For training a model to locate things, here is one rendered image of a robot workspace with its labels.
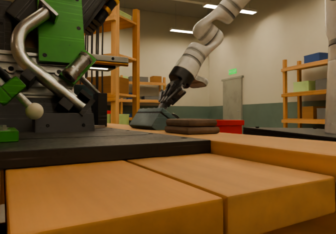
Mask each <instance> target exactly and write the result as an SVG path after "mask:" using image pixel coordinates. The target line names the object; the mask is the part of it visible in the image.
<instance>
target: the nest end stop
mask: <svg viewBox="0 0 336 234"><path fill-rule="evenodd" d="M94 102H95V100H94V99H93V98H91V99H90V100H89V101H88V103H87V104H86V105H85V106H84V107H83V109H82V110H81V111H80V112H79V114H80V115H81V116H82V117H83V116H84V114H85V113H86V112H87V111H88V110H89V108H90V107H91V106H92V105H93V103H94Z"/></svg>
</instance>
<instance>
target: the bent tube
mask: <svg viewBox="0 0 336 234"><path fill-rule="evenodd" d="M58 15H59V14H58V13H57V12H56V11H55V10H54V9H53V8H52V7H51V6H50V5H49V4H47V3H46V2H45V1H44V0H39V3H38V10H37V11H35V12H34V13H32V14H31V15H29V16H28V17H26V18H25V19H23V20H22V21H20V22H19V23H18V24H17V25H16V27H15V28H14V30H13V32H12V34H11V38H10V48H11V53H12V55H13V57H14V59H15V61H16V62H17V64H18V65H19V66H20V67H21V68H22V69H23V70H25V69H28V70H29V71H31V72H32V73H33V74H35V75H36V76H35V80H37V81H38V82H39V83H41V84H42V85H43V86H44V87H46V88H47V89H48V90H50V91H51V92H52V93H54V94H55V95H56V96H58V97H59V98H60V99H62V98H63V97H65V98H66V99H67V100H68V101H70V102H71V103H72V104H74V106H73V107H72V108H73V109H75V110H76V111H77V112H80V111H81V110H82V109H83V107H84V106H85V105H86V104H87V103H86V102H85V101H84V100H82V99H81V98H80V97H79V96H77V95H76V94H75V93H73V92H72V91H71V90H70V89H68V88H67V87H66V86H64V85H63V84H62V83H61V82H59V81H58V80H57V79H55V78H54V77H53V76H52V75H50V74H49V73H48V72H46V71H45V70H44V69H43V68H41V67H40V66H39V65H37V64H36V63H35V62H34V61H32V60H31V58H30V57H29V56H28V54H27V52H26V49H25V40H26V37H27V35H28V34H29V32H31V31H32V30H33V29H35V28H36V27H38V26H39V25H41V24H42V23H44V22H45V21H46V20H48V19H49V20H50V21H51V22H53V23H54V24H55V23H56V22H57V19H58Z"/></svg>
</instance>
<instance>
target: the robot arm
mask: <svg viewBox="0 0 336 234"><path fill-rule="evenodd" d="M250 1H251V0H222V1H221V2H220V3H219V5H218V6H217V7H216V8H215V9H214V10H213V11H212V12H211V13H209V14H208V15H207V16H205V17H204V18H203V19H201V20H200V21H198V22H197V23H196V24H195V25H194V27H193V30H192V34H193V35H194V37H196V38H197V39H198V40H199V41H200V42H201V43H202V44H204V45H202V44H200V43H197V42H192V43H190V44H189V46H188V47H187V48H186V50H185V52H184V53H183V55H182V56H181V57H180V59H179V60H178V61H177V63H176V64H175V66H174V67H173V69H172V70H171V72H170V74H169V79H170V83H168V84H167V86H166V87H165V90H162V89H161V90H160V92H159V97H158V101H159V102H160V104H159V106H158V108H165V109H167V108H168V107H170V105H172V106H173V105H174V104H175V103H176V102H177V101H178V100H179V99H180V98H181V97H182V96H184V95H185V94H186V91H185V90H184V89H188V88H189V87H190V88H193V89H195V88H203V87H206V86H207V85H208V83H209V81H208V79H207V78H205V77H201V76H199V75H197V74H198V72H199V70H200V67H201V66H202V64H203V62H204V61H205V59H206V58H207V56H208V55H209V54H210V53H211V52H212V51H213V50H214V49H215V48H217V47H218V46H219V45H220V44H221V43H222V41H223V39H224V34H223V32H222V31H221V30H220V29H218V28H217V27H216V26H215V25H214V24H213V23H212V22H213V21H214V20H219V21H221V22H223V23H224V24H227V25H228V24H230V23H231V22H232V21H233V20H234V19H235V18H236V17H237V15H238V14H239V13H240V12H241V11H242V9H243V8H244V7H245V6H246V5H247V4H248V3H249V2H250ZM325 33H326V36H327V38H328V60H327V62H328V63H327V83H326V105H325V127H324V132H325V133H328V134H336V0H325Z"/></svg>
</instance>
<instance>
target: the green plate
mask: <svg viewBox="0 0 336 234"><path fill-rule="evenodd" d="M44 1H45V2H46V3H47V4H49V5H50V6H51V7H52V8H53V9H54V10H55V11H56V12H57V13H58V18H57V21H56V23H55V24H54V23H53V22H52V21H50V20H49V19H48V20H46V21H45V22H43V23H42V24H40V25H39V26H38V27H37V37H38V62H39V63H50V64H63V65H68V64H69V63H70V62H71V61H72V60H73V59H74V58H75V57H76V56H77V55H78V54H79V53H80V52H81V51H82V50H83V49H85V37H84V21H83V6H82V0H44ZM38 5H39V0H37V10H38Z"/></svg>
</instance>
